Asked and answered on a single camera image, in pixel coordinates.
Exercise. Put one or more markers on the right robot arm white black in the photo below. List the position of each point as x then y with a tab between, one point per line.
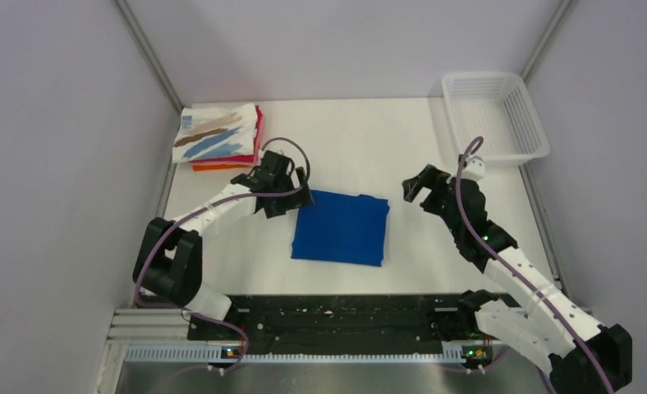
571	348

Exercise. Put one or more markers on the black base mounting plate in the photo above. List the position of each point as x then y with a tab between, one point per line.
354	324

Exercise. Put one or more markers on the white striped folded t shirt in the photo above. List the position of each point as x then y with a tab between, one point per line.
209	133

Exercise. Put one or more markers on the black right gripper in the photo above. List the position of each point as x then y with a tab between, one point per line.
429	176

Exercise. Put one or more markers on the blue t shirt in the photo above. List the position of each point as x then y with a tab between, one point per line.
341	228

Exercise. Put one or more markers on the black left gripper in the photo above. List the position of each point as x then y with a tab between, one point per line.
295	200

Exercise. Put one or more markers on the white plastic basket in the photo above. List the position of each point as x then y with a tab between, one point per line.
498	107

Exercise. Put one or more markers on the white slotted cable duct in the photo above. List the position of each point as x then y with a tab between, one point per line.
216	354

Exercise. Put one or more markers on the orange folded t shirt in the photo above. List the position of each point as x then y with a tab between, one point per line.
218	167

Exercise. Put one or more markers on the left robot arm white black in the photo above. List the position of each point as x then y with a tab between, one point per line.
170	258

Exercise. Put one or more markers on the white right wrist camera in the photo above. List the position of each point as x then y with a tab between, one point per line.
473	168

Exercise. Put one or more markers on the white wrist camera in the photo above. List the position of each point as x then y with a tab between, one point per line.
473	168
280	152

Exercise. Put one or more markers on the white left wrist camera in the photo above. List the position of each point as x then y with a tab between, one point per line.
280	152

